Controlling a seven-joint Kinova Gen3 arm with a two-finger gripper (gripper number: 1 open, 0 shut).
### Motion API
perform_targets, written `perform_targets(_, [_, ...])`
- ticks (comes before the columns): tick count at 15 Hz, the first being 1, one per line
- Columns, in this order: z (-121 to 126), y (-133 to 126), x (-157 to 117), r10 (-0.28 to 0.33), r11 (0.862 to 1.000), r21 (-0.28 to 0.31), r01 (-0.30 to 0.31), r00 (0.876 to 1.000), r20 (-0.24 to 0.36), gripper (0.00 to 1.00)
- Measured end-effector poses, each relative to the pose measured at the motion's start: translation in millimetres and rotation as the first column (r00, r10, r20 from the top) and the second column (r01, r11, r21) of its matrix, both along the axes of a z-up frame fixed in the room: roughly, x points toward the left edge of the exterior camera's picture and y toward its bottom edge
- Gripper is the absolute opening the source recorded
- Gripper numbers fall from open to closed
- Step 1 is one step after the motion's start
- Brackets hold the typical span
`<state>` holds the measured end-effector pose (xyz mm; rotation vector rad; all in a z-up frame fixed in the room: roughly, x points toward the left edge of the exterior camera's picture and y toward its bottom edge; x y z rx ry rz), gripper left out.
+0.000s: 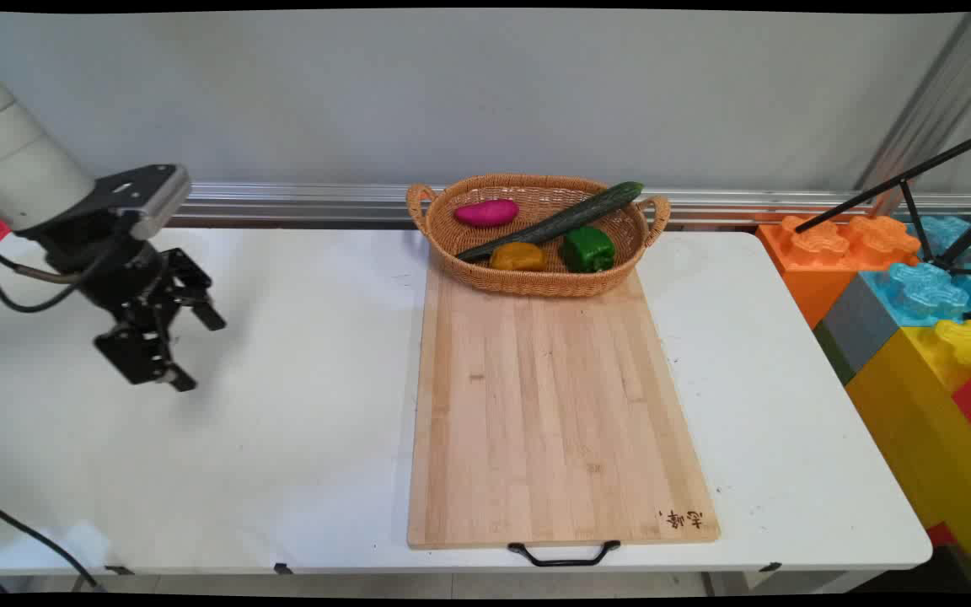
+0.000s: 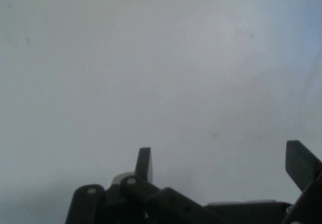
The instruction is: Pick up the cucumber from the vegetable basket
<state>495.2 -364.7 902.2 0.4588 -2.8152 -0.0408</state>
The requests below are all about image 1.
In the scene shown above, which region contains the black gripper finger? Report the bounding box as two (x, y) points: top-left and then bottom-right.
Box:
(161, 248), (228, 332)
(94, 314), (199, 394)

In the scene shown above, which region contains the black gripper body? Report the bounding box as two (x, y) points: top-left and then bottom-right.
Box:
(39, 229), (174, 327)

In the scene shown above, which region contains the long dark green cucumber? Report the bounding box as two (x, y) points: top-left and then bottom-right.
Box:
(456, 181), (645, 262)

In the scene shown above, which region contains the purple sweet potato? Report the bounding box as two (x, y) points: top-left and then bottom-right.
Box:
(453, 199), (520, 228)

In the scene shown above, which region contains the orange yellow bell pepper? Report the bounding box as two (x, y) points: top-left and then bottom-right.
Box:
(490, 242), (548, 272)

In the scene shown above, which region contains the woven wicker basket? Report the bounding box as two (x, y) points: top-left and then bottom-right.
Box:
(405, 173), (672, 298)

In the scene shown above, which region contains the wooden cutting board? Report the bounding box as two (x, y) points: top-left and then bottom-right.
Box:
(407, 266), (721, 551)

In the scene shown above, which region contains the green bell pepper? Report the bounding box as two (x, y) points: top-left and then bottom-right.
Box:
(561, 225), (617, 273)

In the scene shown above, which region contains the orange toy block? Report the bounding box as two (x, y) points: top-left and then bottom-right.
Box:
(757, 214), (922, 330)

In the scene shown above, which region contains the dark green toy block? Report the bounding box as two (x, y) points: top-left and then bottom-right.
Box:
(813, 320), (856, 386)

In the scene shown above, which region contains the grey toy block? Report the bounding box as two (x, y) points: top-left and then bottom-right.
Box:
(823, 274), (904, 376)

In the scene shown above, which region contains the black tripod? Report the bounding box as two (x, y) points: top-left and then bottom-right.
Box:
(795, 125), (971, 279)

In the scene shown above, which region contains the light blue toy block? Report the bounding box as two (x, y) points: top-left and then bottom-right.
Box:
(861, 261), (971, 328)
(907, 215), (971, 271)

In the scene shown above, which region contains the yellow toy block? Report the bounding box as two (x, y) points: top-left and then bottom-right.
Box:
(845, 319), (971, 593)

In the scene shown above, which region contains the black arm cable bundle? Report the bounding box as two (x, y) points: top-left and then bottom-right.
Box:
(0, 229), (120, 314)

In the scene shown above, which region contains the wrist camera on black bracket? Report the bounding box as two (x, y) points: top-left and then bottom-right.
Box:
(30, 164), (193, 242)

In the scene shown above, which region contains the aluminium rail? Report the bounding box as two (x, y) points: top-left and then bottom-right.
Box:
(169, 181), (971, 228)

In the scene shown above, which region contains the thick black cable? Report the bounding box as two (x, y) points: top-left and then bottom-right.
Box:
(0, 493), (107, 591)

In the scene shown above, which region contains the aluminium frame post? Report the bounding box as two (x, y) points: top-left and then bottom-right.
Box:
(855, 12), (971, 193)

